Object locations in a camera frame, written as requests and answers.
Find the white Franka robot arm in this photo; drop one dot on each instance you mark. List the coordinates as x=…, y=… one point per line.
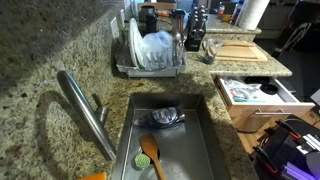
x=300, y=171

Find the small wooden chopping board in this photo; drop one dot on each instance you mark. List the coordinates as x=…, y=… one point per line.
x=236, y=52

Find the large wooden chopping board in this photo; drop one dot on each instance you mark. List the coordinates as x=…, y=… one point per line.
x=262, y=57

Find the open wooden kitchen drawer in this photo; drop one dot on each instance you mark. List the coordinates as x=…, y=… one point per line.
x=266, y=107

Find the grey dish rack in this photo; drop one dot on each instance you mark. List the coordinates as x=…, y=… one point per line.
x=150, y=71

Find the white dinner plate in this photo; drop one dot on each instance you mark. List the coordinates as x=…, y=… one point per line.
x=134, y=43

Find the wooden spatula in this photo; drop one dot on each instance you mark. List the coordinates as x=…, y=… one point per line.
x=149, y=145

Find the clear drinking glass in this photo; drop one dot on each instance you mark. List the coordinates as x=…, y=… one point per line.
x=211, y=51

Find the stainless steel sink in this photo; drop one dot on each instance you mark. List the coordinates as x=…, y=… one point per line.
x=186, y=150

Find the black knife block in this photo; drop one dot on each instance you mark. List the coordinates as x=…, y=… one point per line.
x=195, y=33

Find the black pepper mill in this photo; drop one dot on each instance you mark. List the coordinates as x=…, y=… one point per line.
x=151, y=21

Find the green dish scrubber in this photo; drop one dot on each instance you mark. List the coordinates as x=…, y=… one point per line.
x=142, y=162

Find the steel kitchen faucet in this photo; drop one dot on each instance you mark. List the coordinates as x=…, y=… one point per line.
x=83, y=106

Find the clear plastic bags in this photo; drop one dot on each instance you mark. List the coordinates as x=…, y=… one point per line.
x=241, y=88

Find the teal kitchen tool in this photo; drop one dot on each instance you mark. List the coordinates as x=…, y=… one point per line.
x=248, y=100

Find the orange sponge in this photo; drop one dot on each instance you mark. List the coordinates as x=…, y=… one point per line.
x=95, y=176

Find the black round lid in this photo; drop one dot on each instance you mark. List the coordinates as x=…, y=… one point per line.
x=269, y=89

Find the white paper towel roll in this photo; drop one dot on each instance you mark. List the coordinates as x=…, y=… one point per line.
x=251, y=13

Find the black orange clamp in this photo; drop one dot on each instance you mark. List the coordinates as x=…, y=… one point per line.
x=266, y=160

